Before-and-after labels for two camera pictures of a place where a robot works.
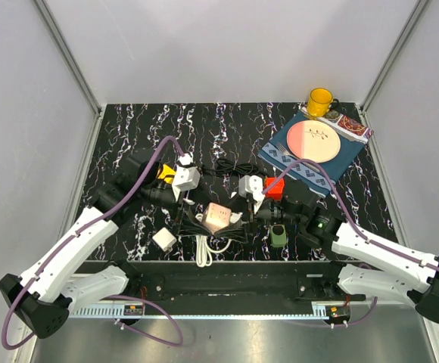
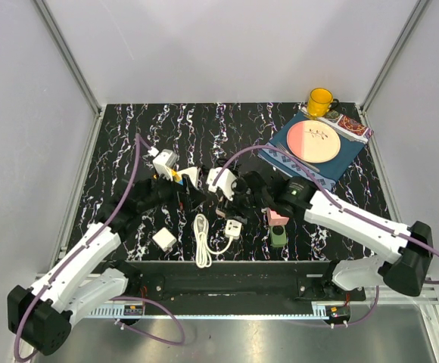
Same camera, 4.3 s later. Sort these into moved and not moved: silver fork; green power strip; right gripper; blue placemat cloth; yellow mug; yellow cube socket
Moved: right gripper; yellow cube socket
Not moved: yellow mug; green power strip; blue placemat cloth; silver fork
